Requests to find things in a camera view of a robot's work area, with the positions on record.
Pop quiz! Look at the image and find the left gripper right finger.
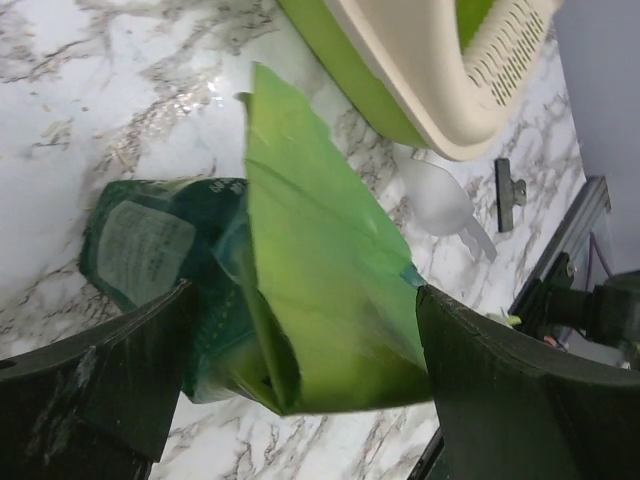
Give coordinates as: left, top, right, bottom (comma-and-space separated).
416, 285, 639, 479

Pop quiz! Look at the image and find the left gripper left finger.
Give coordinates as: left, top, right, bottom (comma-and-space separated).
1, 282, 199, 479

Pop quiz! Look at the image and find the black binder clip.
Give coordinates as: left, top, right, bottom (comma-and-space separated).
494, 158, 527, 233

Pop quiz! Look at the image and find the translucent plastic scoop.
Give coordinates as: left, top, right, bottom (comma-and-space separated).
399, 159, 497, 262

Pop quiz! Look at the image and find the green litter bag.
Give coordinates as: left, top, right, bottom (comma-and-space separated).
79, 64, 431, 415

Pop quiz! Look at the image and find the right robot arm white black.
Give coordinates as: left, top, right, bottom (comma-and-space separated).
510, 252, 639, 371

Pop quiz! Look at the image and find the green beige litter box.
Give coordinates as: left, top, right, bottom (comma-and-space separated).
279, 0, 561, 162

